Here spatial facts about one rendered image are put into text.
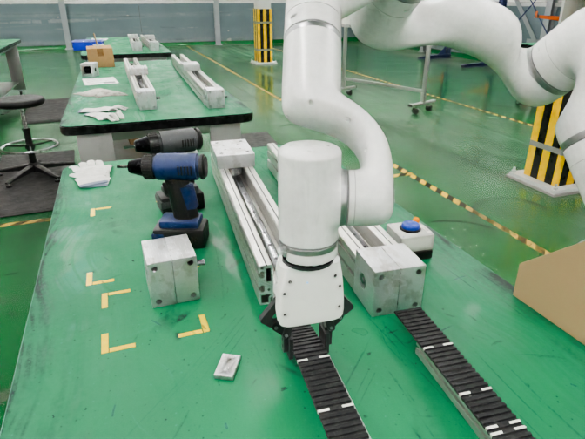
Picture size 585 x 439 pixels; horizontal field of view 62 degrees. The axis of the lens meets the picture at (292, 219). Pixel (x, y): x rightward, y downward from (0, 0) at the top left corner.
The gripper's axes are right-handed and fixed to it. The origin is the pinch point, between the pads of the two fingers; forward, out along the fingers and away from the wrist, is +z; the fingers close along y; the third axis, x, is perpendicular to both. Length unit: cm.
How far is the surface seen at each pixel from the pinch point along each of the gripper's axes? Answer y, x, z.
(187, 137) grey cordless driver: -13, 67, -16
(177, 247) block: -18.2, 26.5, -5.6
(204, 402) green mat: -16.7, -4.7, 3.9
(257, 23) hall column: 191, 1016, 2
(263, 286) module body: -3.1, 18.5, 0.6
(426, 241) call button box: 34.9, 25.3, -0.4
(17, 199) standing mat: -124, 298, 81
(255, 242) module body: -2.9, 26.7, -4.5
